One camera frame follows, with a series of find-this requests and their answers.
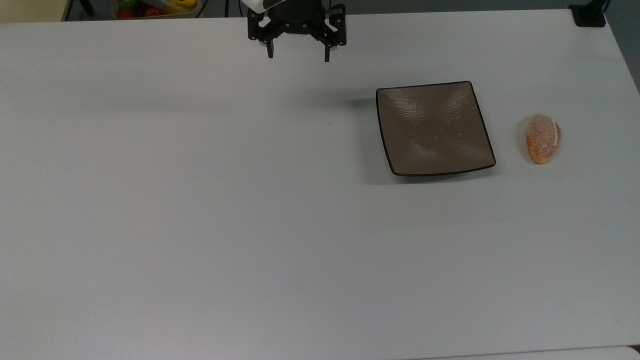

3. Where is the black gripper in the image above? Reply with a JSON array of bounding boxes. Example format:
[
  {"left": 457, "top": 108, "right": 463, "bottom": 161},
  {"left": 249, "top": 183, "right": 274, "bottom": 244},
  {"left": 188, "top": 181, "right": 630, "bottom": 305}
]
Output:
[{"left": 247, "top": 0, "right": 348, "bottom": 63}]

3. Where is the orange sugared bread roll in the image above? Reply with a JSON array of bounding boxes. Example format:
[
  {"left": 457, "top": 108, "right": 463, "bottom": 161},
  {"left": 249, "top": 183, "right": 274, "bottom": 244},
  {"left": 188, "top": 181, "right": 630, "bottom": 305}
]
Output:
[{"left": 524, "top": 113, "right": 562, "bottom": 165}]

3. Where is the square brown ceramic plate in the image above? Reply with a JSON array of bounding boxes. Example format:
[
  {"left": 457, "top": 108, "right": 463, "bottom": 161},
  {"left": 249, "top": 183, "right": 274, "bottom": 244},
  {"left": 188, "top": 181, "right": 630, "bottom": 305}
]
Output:
[{"left": 375, "top": 80, "right": 497, "bottom": 177}]

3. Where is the yellow toy banana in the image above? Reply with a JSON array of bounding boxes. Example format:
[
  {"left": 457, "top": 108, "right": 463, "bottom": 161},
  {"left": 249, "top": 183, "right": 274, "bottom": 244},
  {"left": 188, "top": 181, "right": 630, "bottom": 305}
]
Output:
[{"left": 165, "top": 0, "right": 199, "bottom": 14}]

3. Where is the clear box of fruit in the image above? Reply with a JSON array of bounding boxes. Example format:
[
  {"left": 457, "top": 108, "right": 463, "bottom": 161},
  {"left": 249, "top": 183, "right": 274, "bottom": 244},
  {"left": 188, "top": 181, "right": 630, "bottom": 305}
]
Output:
[{"left": 110, "top": 0, "right": 202, "bottom": 20}]

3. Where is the black stand leg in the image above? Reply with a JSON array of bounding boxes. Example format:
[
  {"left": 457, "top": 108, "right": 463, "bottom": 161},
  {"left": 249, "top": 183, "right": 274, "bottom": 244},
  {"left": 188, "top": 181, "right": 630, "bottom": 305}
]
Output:
[{"left": 62, "top": 0, "right": 96, "bottom": 21}]

